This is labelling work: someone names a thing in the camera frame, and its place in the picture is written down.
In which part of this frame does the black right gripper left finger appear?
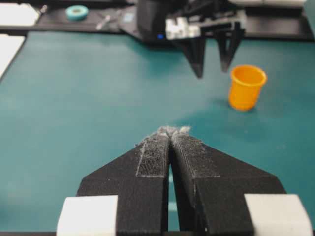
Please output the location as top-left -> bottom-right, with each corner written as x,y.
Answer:
56,126 -> 172,236

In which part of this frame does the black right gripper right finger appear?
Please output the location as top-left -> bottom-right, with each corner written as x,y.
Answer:
170,126 -> 313,236

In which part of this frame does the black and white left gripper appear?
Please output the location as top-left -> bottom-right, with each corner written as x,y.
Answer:
165,4 -> 247,79

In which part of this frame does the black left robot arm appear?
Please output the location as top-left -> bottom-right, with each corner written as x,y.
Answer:
119,0 -> 247,78

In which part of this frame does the orange plastic cup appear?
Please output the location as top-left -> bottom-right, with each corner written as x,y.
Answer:
228,65 -> 267,111

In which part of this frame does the teal tape roll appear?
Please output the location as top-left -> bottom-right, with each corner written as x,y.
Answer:
65,5 -> 89,21

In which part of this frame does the white paper sheet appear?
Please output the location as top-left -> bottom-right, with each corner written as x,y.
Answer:
0,34 -> 25,78

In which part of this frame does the black table edge rail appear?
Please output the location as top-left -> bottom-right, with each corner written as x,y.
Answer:
0,2 -> 315,42

